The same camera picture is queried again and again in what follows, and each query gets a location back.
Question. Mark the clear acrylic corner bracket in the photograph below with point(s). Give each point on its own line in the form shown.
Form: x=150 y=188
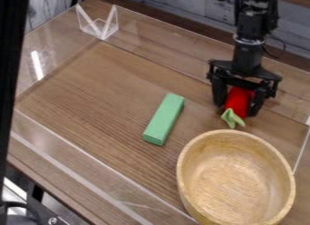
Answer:
x=102 y=29

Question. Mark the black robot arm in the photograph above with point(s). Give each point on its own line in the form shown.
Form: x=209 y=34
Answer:
x=256 y=22

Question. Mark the black metal table frame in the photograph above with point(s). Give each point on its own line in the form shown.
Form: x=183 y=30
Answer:
x=54 y=213

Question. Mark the green rectangular block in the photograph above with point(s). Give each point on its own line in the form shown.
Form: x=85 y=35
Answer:
x=164 y=119

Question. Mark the red plush strawberry toy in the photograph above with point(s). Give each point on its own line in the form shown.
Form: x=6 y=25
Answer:
x=237 y=105

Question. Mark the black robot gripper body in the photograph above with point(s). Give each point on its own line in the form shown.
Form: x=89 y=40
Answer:
x=244 y=70

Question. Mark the clear acrylic enclosure wall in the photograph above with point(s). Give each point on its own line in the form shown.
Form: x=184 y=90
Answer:
x=89 y=93

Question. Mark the black vertical foreground post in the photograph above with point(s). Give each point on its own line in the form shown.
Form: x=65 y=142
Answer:
x=13 y=25

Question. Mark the round wooden bowl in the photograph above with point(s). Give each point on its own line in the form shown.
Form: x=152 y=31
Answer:
x=235 y=180

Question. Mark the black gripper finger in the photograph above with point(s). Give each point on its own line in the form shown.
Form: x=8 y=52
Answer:
x=220 y=91
x=257 y=101

